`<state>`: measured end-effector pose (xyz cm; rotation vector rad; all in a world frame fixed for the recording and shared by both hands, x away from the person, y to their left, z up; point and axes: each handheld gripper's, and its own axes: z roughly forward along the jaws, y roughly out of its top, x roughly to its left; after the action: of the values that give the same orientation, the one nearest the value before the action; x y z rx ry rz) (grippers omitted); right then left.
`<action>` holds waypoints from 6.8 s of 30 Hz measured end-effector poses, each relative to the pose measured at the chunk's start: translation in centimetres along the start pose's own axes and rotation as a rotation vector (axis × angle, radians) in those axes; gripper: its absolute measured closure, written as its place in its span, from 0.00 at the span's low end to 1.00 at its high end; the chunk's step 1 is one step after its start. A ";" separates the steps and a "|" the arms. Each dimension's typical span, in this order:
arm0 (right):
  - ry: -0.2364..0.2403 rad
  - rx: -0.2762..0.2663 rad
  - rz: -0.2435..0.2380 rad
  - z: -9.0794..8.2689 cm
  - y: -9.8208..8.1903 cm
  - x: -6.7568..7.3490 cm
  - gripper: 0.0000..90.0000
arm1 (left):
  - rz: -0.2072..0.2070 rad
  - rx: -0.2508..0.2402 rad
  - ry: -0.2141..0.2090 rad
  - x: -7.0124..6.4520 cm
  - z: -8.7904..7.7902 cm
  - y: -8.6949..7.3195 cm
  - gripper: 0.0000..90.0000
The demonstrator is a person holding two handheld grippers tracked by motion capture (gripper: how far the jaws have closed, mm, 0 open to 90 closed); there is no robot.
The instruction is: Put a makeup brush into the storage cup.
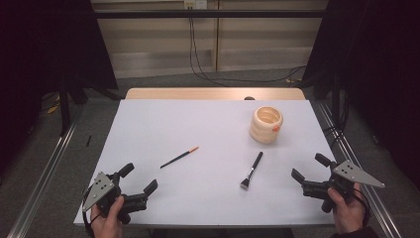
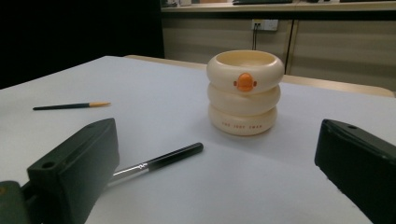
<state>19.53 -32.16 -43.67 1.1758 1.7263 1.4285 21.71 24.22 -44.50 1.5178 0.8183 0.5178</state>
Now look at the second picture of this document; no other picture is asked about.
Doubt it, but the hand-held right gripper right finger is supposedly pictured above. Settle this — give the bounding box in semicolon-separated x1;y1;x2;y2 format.
314;119;396;224

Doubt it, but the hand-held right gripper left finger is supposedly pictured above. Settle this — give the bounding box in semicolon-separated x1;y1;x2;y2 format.
27;118;120;224

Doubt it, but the thin dark orange-tipped brush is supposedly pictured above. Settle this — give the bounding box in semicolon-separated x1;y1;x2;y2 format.
32;101;112;111

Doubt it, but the cream ringed brush holder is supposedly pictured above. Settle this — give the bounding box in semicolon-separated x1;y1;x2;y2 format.
205;49;286;137

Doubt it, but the white table mat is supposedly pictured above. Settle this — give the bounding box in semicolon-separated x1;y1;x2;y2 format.
0;55;396;224

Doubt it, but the black handled makeup brush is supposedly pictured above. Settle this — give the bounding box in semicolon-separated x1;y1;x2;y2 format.
106;142;205;188

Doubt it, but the white wall outlet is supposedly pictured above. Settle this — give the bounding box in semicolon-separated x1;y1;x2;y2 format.
251;19;279;32

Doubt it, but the wooden wall ledge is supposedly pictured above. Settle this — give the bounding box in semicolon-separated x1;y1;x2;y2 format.
161;0;396;13

